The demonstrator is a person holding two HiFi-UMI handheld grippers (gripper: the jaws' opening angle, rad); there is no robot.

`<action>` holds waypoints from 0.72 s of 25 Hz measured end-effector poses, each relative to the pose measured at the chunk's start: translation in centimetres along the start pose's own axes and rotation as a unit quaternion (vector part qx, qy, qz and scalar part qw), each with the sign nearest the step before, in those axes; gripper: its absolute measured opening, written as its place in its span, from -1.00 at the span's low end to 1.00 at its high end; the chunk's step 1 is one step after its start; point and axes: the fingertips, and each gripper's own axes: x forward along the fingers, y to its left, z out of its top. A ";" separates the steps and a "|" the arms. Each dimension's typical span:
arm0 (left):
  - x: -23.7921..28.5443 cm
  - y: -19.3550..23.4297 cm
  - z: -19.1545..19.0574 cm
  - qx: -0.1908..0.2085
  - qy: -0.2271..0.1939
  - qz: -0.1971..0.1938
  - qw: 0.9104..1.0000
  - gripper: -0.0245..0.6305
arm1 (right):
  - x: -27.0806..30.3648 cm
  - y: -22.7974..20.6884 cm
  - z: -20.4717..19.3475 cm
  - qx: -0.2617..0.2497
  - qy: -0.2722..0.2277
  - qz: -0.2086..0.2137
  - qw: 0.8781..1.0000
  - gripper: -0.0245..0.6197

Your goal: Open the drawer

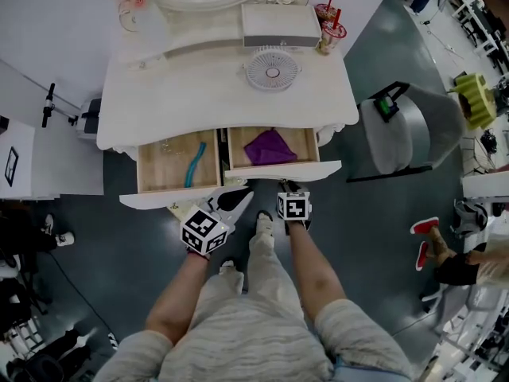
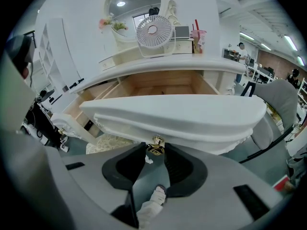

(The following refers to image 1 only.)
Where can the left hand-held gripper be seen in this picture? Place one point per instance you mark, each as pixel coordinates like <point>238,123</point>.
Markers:
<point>203,233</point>

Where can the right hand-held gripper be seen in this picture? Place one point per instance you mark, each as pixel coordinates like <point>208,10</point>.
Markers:
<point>294,207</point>

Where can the white large drawer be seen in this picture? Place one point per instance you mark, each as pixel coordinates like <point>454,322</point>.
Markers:
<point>167,165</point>
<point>238,141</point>

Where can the person's right forearm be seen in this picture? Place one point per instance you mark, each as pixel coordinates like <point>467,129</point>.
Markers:
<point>314,273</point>

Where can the person's left forearm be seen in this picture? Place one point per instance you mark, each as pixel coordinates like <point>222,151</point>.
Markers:
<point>175,305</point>

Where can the white dressing table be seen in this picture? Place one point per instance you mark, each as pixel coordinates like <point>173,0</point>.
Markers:
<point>179,106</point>

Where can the person's white shoe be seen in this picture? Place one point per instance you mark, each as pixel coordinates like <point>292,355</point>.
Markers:
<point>227,263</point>
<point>264,216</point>

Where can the purple cloth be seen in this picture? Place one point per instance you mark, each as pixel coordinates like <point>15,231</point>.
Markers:
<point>270,149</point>

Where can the teal curved plastic tool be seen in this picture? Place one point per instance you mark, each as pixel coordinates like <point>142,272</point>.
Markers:
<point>194,164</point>

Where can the red wrist band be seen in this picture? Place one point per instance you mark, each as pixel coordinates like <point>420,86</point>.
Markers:
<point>199,255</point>

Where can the person's beige trousers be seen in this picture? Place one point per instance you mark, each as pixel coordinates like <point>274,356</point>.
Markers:
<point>264,261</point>

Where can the grey upholstered chair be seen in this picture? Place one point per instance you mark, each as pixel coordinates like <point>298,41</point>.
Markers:
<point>391,141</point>

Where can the white desk fan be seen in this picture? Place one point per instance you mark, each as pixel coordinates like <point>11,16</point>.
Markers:
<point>272,70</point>

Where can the person's striped grey shirt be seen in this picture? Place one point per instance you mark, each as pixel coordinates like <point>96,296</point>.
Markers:
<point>246,340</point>

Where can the drink cup with red straw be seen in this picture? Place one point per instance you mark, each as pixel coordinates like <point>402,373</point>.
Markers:
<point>334,32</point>
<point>326,12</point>

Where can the white box with grey front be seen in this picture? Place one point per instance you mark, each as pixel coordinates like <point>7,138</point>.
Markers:
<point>278,20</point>

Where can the white side cabinet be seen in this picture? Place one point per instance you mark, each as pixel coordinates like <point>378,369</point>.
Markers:
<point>59,161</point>

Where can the grey backpack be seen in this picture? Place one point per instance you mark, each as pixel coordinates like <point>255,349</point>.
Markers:
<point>471,217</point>

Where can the white shelving unit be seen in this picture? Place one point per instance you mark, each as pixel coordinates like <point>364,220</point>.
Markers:
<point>485,183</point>

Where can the white vase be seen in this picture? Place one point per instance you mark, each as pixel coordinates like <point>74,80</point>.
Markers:
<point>153,26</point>

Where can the yellow-green ribbed stool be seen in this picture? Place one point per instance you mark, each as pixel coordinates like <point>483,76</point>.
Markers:
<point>479,98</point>

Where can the black grip on metal stand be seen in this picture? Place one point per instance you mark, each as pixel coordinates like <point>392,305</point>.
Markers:
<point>48,106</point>

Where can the black lantern box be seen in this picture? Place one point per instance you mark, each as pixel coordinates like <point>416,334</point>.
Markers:
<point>3,122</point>

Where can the black office chair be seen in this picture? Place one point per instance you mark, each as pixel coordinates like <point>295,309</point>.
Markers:
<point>47,366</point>

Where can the black frame with green part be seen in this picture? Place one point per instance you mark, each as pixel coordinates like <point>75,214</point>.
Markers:
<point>385,105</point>

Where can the black flat picture frame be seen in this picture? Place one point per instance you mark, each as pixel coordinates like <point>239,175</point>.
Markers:
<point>15,170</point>

